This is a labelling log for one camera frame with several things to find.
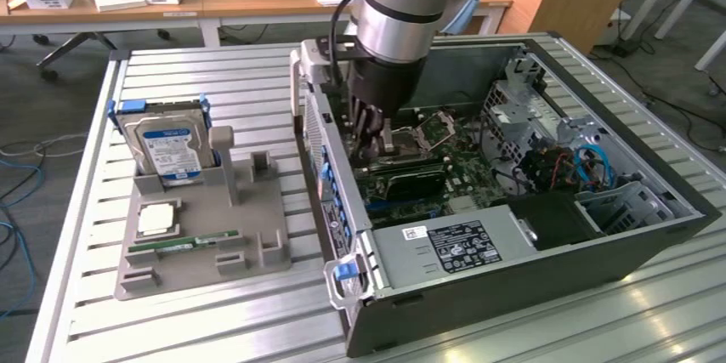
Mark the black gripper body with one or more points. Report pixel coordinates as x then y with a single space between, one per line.
386 86

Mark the black graphics card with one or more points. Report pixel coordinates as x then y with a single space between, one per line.
416 186

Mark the CPU socket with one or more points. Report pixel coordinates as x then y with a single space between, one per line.
411 144

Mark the metal socket cover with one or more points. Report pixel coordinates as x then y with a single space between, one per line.
439 129

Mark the blue expansion slot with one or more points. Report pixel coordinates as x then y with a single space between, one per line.
376 200

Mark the green motherboard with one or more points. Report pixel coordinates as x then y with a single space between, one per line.
471 184

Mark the silver metal disk bay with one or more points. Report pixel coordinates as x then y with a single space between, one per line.
623 210
510 146

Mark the grey power supply unit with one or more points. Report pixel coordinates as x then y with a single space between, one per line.
408 261

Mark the blue plastic case latch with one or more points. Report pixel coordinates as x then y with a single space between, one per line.
343 273

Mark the grey plastic parts rack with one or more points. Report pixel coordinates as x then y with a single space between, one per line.
204 214

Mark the hard disk in blue caddy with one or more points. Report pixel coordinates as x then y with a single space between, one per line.
167 154

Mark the black plastic shroud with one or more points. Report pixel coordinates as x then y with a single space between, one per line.
555 218

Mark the wooden cabinet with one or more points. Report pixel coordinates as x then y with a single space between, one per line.
578 6

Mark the green RAM stick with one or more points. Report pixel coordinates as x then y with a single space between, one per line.
181 244

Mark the silver CPU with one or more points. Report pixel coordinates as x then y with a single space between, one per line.
156 220

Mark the black power strip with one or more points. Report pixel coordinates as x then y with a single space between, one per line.
620 49

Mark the black open PC case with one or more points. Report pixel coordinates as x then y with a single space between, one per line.
510 295

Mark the wooden desk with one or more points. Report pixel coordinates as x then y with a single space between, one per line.
79 14

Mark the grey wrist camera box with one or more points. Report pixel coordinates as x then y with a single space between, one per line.
317 61

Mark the white switch box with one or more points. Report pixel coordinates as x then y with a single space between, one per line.
619 16

